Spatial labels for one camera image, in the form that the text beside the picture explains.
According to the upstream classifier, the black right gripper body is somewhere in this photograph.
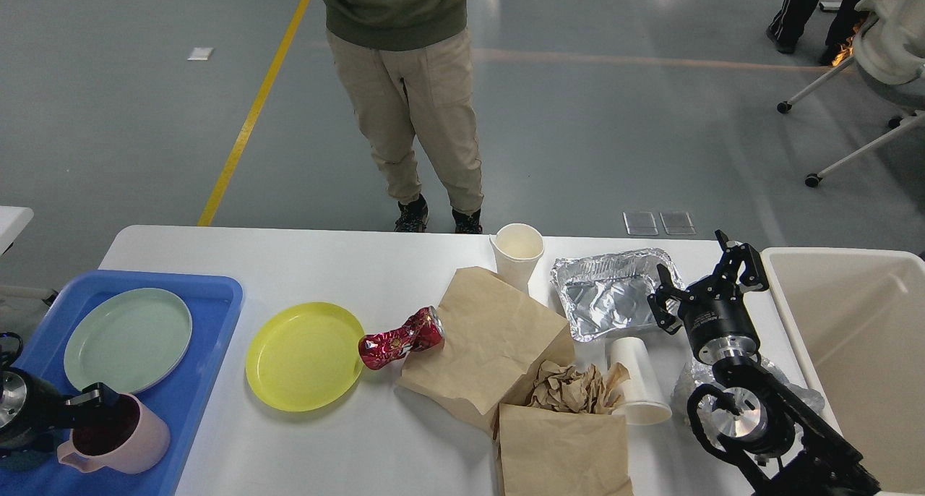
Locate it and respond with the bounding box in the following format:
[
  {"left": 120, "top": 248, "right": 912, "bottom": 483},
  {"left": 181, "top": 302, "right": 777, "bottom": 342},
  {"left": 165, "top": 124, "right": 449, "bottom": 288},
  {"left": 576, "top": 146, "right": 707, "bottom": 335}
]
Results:
[{"left": 679, "top": 279, "right": 760, "bottom": 364}]

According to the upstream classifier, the beige plastic bin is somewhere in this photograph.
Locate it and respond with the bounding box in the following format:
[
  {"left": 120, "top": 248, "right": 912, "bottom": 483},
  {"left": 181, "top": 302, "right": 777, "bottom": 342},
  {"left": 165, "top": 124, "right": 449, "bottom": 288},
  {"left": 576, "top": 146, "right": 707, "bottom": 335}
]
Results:
[{"left": 761, "top": 247, "right": 924, "bottom": 495}]

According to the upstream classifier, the blue plastic tray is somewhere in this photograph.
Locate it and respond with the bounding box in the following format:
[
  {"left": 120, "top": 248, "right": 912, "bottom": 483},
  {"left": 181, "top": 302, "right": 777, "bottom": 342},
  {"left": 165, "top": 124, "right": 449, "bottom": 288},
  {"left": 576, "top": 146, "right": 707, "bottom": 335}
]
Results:
[{"left": 1, "top": 270, "right": 244, "bottom": 495}]

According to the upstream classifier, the office chair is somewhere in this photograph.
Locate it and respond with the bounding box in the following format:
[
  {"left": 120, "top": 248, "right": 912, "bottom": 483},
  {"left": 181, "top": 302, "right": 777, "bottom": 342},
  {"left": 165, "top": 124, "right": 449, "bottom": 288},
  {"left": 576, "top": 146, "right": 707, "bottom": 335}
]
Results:
[{"left": 777, "top": 55, "right": 925, "bottom": 188}]

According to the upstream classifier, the dark teal mug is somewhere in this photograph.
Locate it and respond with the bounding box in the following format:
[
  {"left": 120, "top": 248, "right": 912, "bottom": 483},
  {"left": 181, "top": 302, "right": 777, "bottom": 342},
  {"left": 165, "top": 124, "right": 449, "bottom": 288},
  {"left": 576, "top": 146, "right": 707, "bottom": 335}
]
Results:
[{"left": 1, "top": 450, "right": 52, "bottom": 472}]

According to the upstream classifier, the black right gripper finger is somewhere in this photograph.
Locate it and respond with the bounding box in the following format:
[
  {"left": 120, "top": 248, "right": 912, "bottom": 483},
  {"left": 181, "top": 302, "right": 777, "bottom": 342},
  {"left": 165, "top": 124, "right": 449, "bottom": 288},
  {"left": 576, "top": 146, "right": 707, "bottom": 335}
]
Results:
[
  {"left": 647, "top": 263, "right": 687, "bottom": 335},
  {"left": 713, "top": 230, "right": 770, "bottom": 294}
]

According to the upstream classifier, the person in green sweater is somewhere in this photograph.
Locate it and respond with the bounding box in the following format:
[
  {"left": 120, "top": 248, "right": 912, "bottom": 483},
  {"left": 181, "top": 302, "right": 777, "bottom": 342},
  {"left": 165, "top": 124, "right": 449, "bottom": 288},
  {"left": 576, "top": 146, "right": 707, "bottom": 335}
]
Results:
[{"left": 322, "top": 0, "right": 483, "bottom": 234}]

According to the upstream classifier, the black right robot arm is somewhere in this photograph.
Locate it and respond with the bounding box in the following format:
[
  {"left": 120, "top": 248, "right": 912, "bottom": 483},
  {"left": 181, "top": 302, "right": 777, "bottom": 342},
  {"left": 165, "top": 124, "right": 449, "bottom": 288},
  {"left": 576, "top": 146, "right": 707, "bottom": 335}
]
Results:
[{"left": 647, "top": 231, "right": 881, "bottom": 495}]

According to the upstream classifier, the crumpled brown paper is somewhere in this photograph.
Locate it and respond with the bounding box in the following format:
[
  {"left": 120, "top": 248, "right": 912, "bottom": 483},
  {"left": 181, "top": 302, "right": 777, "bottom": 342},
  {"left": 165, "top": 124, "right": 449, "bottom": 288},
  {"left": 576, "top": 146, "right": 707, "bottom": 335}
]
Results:
[{"left": 526, "top": 361, "right": 631, "bottom": 416}]

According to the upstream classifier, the crumpled clear plastic wrap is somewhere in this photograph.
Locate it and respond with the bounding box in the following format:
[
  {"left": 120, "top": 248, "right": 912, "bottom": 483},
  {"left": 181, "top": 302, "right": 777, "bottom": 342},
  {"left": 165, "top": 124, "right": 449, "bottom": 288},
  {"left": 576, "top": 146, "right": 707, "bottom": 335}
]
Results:
[{"left": 671, "top": 357, "right": 826, "bottom": 426}]

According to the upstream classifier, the small brown paper bag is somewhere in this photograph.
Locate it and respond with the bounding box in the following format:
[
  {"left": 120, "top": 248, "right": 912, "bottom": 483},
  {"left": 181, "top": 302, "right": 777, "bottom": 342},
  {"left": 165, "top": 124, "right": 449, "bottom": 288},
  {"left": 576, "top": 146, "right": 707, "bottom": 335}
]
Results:
[{"left": 496, "top": 404, "right": 634, "bottom": 495}]

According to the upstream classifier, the crushed red soda can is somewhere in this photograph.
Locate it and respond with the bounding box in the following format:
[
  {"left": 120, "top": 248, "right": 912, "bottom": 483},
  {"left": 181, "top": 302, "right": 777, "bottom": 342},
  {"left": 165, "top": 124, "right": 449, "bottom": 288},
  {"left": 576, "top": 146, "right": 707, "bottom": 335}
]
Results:
[{"left": 358, "top": 306, "right": 444, "bottom": 370}]

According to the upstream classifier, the aluminium foil tray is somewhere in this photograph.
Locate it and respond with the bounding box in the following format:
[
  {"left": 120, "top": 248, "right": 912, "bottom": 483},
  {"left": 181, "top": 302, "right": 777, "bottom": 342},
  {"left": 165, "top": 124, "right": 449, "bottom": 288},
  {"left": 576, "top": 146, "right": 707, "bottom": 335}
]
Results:
[{"left": 551, "top": 248, "right": 687, "bottom": 343}]

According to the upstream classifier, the white side table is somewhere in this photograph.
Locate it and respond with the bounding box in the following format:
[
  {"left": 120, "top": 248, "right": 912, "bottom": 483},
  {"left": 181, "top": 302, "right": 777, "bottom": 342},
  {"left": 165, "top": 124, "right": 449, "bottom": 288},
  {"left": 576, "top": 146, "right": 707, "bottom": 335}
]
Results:
[{"left": 0, "top": 205, "right": 34, "bottom": 255}]

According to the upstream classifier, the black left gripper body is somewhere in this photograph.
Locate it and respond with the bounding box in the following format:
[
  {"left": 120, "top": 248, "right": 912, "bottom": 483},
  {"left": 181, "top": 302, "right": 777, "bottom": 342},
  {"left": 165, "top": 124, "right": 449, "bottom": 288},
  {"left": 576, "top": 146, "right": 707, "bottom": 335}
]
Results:
[{"left": 1, "top": 368, "right": 67, "bottom": 456}]

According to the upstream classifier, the upright white paper cup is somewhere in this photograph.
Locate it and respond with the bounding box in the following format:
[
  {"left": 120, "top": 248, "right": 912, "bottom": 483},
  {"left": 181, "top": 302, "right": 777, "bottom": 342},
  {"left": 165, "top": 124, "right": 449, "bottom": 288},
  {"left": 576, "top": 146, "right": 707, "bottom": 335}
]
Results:
[{"left": 489, "top": 223, "right": 545, "bottom": 294}]

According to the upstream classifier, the person in dark clothes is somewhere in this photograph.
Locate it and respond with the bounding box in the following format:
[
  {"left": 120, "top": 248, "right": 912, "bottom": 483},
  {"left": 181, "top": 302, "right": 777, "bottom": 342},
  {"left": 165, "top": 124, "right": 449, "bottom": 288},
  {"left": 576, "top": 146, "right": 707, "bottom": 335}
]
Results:
[{"left": 765, "top": 0, "right": 869, "bottom": 67}]

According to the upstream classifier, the yellow plastic plate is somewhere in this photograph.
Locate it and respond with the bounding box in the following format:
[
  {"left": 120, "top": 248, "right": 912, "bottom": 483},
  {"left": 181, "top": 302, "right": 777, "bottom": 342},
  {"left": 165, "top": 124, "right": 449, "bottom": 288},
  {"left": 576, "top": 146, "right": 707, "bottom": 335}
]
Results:
[{"left": 245, "top": 302, "right": 366, "bottom": 411}]

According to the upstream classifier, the pale green plate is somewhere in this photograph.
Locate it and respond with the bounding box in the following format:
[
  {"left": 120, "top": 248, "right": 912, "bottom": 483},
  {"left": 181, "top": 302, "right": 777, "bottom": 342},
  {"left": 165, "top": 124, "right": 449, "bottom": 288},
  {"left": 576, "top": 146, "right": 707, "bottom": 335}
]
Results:
[{"left": 63, "top": 288, "right": 194, "bottom": 394}]

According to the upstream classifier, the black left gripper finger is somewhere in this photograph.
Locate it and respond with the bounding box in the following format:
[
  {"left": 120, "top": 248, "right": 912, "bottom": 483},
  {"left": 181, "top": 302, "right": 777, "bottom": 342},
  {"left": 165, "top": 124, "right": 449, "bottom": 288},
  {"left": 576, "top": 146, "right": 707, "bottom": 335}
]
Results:
[{"left": 64, "top": 382, "right": 120, "bottom": 410}]

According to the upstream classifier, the pink mug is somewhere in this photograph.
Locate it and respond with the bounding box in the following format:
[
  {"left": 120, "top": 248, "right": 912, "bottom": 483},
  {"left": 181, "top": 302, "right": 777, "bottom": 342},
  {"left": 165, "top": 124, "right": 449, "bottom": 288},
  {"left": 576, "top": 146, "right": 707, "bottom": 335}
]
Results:
[{"left": 56, "top": 394, "right": 171, "bottom": 475}]

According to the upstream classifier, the large brown paper bag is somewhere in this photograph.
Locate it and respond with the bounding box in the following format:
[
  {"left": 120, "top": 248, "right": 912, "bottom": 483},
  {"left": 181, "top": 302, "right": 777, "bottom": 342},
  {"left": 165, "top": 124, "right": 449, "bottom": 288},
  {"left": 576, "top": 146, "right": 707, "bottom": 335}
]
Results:
[{"left": 397, "top": 268, "right": 575, "bottom": 437}]

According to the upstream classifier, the lying white paper cup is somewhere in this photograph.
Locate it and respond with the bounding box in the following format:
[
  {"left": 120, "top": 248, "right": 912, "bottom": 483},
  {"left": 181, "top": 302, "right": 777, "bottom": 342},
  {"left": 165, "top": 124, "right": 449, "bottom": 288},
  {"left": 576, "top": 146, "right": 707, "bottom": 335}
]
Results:
[{"left": 606, "top": 337, "right": 673, "bottom": 426}]

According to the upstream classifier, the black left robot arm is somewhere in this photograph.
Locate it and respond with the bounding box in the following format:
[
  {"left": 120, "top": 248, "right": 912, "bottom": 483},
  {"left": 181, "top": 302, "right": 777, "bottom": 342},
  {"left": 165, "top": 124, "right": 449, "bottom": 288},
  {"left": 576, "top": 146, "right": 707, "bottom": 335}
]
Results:
[{"left": 1, "top": 332, "right": 120, "bottom": 461}]

